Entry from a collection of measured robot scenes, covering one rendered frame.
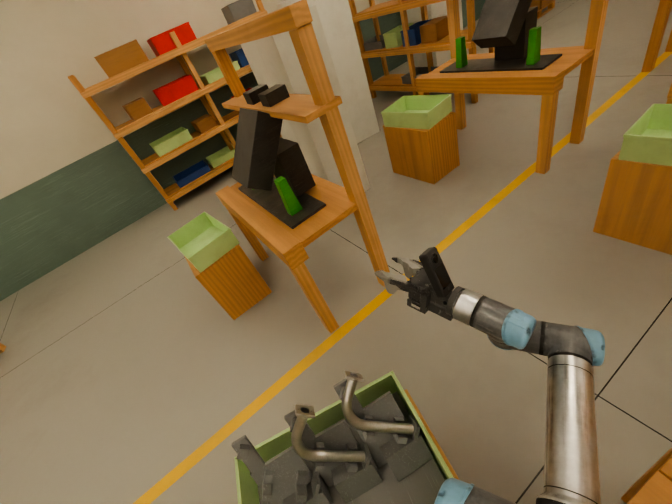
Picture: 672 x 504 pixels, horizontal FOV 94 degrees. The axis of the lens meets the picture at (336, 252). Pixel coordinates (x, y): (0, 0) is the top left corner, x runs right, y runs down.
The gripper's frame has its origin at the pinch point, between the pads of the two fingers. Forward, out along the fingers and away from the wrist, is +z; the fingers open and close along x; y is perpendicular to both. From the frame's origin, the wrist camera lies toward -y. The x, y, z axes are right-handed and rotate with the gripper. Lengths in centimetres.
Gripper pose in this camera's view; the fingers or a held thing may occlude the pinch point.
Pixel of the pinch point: (387, 264)
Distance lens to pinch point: 85.4
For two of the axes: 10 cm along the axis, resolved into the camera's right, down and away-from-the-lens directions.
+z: -7.3, -3.4, 6.0
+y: 0.9, 8.2, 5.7
